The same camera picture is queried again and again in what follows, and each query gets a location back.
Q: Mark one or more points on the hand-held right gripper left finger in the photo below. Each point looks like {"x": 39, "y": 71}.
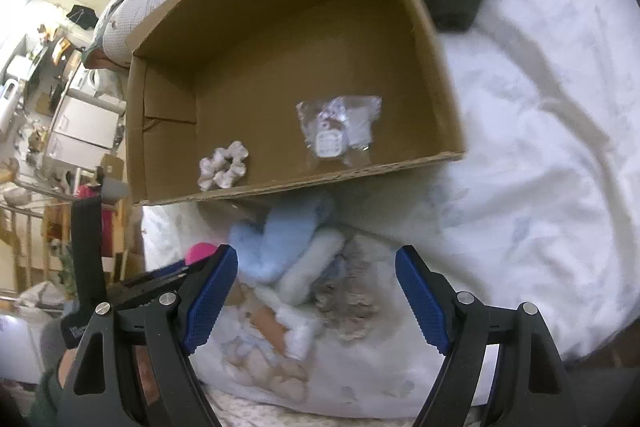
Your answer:
{"x": 210, "y": 302}

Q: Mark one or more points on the beige scrunchie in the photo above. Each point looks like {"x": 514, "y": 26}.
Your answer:
{"x": 350, "y": 302}

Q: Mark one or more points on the light blue fluffy sock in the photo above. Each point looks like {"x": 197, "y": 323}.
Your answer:
{"x": 280, "y": 242}

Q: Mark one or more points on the grey bin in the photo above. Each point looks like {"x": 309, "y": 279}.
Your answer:
{"x": 116, "y": 190}

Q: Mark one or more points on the white fluffy sock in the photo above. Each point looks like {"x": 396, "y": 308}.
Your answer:
{"x": 312, "y": 267}

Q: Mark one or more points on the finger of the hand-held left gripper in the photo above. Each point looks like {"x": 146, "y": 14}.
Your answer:
{"x": 150, "y": 283}
{"x": 89, "y": 252}

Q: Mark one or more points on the clear plastic bag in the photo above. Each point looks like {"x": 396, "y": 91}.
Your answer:
{"x": 340, "y": 127}

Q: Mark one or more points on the pink plastic cup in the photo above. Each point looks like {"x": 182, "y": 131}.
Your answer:
{"x": 199, "y": 253}

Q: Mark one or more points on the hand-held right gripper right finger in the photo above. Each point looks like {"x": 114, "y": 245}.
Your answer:
{"x": 420, "y": 302}

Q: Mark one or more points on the white cotton sock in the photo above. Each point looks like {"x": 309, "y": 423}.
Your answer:
{"x": 300, "y": 337}

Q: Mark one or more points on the person's left forearm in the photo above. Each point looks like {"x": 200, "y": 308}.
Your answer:
{"x": 50, "y": 397}

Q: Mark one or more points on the small cardboard box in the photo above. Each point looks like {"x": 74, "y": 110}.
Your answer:
{"x": 112, "y": 166}

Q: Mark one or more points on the wooden rack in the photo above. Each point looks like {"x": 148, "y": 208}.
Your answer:
{"x": 30, "y": 217}

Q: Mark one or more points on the brown cardboard box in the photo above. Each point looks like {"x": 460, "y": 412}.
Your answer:
{"x": 300, "y": 32}

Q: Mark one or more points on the black hanging garment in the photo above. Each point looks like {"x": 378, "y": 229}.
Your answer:
{"x": 82, "y": 16}

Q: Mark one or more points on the white scrunchie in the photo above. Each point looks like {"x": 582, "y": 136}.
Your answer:
{"x": 222, "y": 167}

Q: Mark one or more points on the white water heater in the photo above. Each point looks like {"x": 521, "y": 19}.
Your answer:
{"x": 10, "y": 102}

